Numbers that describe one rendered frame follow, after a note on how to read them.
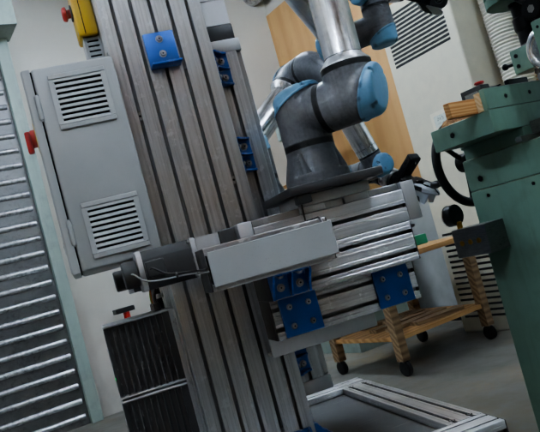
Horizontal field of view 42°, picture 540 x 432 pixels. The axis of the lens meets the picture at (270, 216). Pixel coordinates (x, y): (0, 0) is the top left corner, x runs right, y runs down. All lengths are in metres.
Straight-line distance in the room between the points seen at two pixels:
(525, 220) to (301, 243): 0.77
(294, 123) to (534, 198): 0.70
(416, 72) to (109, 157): 2.47
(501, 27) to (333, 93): 2.14
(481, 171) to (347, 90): 0.62
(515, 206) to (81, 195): 1.12
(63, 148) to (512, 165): 1.14
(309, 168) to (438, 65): 2.24
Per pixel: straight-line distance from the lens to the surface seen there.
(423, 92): 3.83
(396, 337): 3.21
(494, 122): 1.88
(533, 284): 2.02
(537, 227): 1.96
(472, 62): 3.65
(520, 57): 2.16
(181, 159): 1.70
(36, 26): 4.80
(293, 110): 1.60
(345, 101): 1.55
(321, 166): 1.57
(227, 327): 1.68
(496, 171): 2.01
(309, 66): 2.33
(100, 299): 4.47
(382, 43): 1.93
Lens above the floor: 0.70
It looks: 3 degrees up
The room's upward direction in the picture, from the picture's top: 15 degrees counter-clockwise
